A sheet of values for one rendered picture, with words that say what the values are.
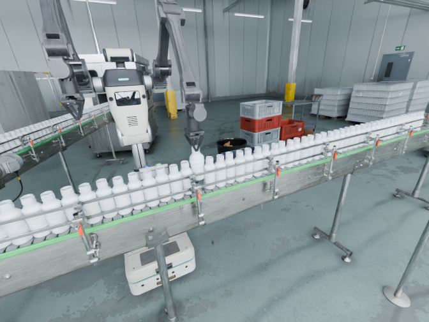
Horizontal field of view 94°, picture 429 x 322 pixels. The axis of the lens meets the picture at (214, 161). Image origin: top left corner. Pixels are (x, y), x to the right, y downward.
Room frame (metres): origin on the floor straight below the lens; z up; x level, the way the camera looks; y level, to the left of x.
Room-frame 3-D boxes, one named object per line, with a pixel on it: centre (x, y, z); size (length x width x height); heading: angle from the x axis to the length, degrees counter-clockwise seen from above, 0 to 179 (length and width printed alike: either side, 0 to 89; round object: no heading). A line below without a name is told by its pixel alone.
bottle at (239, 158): (0.97, -0.13, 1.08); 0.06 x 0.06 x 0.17
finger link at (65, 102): (0.81, 0.54, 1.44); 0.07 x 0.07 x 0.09; 25
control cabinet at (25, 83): (5.79, 5.16, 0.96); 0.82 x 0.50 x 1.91; 7
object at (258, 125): (3.44, -0.83, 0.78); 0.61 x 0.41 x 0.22; 121
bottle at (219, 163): (0.92, -0.03, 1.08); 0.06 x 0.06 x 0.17
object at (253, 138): (3.44, -0.83, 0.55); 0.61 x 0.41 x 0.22; 122
